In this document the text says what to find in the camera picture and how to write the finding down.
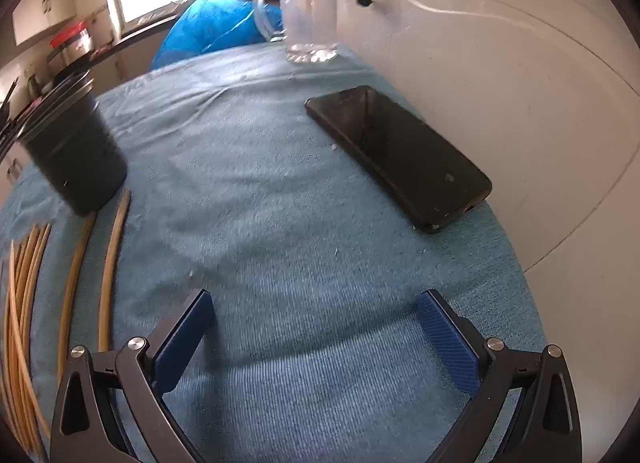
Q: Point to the pile of bamboo chopsticks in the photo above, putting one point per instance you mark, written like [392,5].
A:
[20,293]

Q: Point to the blue tablecloth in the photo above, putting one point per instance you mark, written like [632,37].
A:
[280,203]

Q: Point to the blue plastic bag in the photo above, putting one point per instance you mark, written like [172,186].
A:
[200,28]

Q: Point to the red lidded container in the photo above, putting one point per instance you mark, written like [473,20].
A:
[75,43]

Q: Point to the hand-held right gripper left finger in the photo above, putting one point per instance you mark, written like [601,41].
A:
[182,340]

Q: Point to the cream wall cabinet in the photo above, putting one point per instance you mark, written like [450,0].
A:
[40,8]

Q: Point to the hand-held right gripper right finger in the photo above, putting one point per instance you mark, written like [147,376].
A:
[447,348]

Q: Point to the tan bamboo chopstick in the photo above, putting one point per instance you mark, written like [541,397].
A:
[74,283]
[111,263]

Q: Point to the black kitchen countertop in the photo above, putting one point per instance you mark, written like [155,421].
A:
[135,35]

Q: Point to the dark metal utensil holder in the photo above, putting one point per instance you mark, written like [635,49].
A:
[80,158]

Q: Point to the black smartphone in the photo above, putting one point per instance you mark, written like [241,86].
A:
[395,153]

